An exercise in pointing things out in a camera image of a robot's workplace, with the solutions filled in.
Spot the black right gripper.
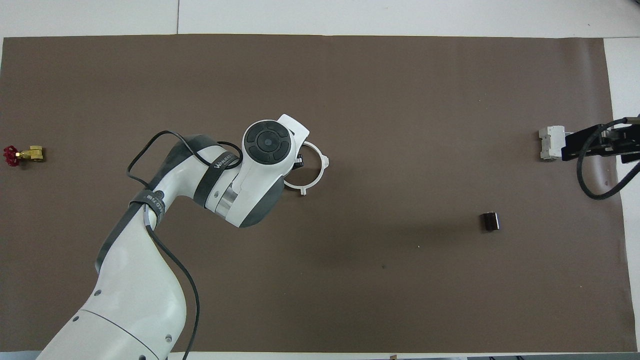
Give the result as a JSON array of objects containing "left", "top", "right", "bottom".
[{"left": 560, "top": 115, "right": 640, "bottom": 165}]

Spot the dark brown pipe coupling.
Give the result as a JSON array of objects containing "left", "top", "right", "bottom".
[{"left": 480, "top": 211, "right": 502, "bottom": 233}]

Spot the grey white plastic block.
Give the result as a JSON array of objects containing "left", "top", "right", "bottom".
[{"left": 538, "top": 125, "right": 567, "bottom": 162}]

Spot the brown table mat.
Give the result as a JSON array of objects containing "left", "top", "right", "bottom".
[{"left": 0, "top": 34, "right": 639, "bottom": 354}]

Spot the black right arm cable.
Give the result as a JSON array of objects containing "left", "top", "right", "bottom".
[{"left": 577, "top": 119, "right": 640, "bottom": 201}]

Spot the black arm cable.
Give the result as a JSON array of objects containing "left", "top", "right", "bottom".
[
  {"left": 126, "top": 130, "right": 245, "bottom": 360},
  {"left": 577, "top": 119, "right": 640, "bottom": 201}
]

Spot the black velcro strap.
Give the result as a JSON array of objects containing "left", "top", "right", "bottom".
[
  {"left": 194, "top": 151, "right": 242, "bottom": 212},
  {"left": 129, "top": 188, "right": 167, "bottom": 222}
]

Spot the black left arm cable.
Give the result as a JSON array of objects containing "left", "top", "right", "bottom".
[{"left": 126, "top": 130, "right": 245, "bottom": 360}]

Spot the brass valve red handle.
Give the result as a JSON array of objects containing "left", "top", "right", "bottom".
[{"left": 2, "top": 144, "right": 46, "bottom": 168}]

